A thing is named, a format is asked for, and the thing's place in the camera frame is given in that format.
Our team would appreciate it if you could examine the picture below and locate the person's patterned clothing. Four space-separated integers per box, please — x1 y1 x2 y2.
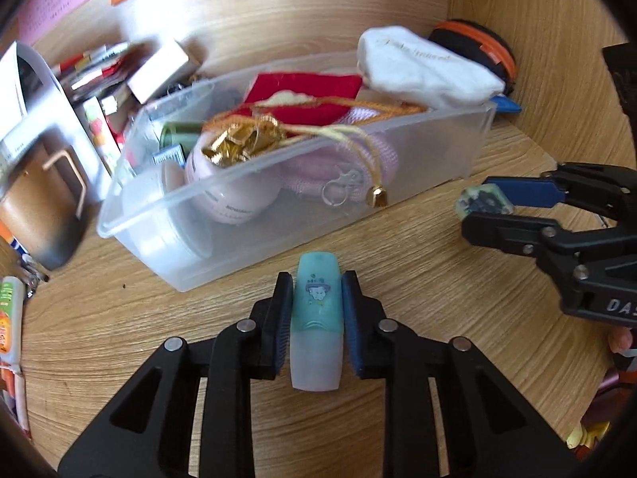
567 358 637 459

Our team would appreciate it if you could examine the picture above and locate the green white glue tube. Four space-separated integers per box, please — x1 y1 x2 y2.
0 276 25 364

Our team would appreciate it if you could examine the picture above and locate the gold cord ornament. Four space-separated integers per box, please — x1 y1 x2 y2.
199 97 429 207

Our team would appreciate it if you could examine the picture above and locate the white cardboard box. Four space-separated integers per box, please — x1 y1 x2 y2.
127 40 200 105

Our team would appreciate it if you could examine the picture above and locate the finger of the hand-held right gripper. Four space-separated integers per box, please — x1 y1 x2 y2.
485 162 637 220
460 212 637 284

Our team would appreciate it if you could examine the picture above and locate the teal translucent tube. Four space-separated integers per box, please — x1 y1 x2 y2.
290 252 346 393

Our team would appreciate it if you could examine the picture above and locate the brown mug with lid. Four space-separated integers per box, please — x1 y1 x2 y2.
0 137 90 270

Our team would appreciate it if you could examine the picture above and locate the dark green bottle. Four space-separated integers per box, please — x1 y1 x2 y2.
160 120 205 147

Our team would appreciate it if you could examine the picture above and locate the stack of books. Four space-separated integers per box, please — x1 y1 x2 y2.
50 42 150 130

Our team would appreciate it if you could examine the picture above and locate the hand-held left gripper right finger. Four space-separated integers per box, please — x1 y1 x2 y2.
341 270 580 478

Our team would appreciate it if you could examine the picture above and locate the black orange zip case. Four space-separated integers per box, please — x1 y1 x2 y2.
428 19 518 95

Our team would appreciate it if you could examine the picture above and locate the person's right hand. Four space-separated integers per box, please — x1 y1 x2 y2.
607 327 637 359

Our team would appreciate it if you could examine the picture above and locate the pink paper note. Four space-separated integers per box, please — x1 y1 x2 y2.
17 0 93 45

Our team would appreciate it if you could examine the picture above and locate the clear plastic storage box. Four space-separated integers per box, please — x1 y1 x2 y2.
97 50 498 294

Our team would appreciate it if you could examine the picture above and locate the wooden desktop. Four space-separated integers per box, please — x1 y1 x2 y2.
20 119 618 478

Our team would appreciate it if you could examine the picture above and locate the clear round jar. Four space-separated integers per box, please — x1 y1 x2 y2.
122 164 215 260

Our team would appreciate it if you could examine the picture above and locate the pink round jar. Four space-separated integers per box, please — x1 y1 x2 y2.
184 134 284 224

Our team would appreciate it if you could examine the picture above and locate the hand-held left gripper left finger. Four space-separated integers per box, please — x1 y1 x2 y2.
57 271 294 478

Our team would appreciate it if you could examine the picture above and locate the pink knitted cloth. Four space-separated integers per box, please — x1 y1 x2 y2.
269 100 404 195

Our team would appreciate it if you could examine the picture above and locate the fruit print box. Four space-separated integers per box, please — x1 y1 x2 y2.
82 97 123 175

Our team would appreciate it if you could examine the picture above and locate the white embroidered pouch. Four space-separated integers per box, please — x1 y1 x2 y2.
357 26 506 109

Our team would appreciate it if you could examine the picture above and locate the white curved stand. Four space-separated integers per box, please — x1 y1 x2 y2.
0 42 113 205

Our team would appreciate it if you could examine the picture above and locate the red pouch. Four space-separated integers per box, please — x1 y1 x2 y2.
234 72 364 125

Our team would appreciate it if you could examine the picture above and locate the blue patchwork pouch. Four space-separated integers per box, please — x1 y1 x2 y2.
490 94 523 115

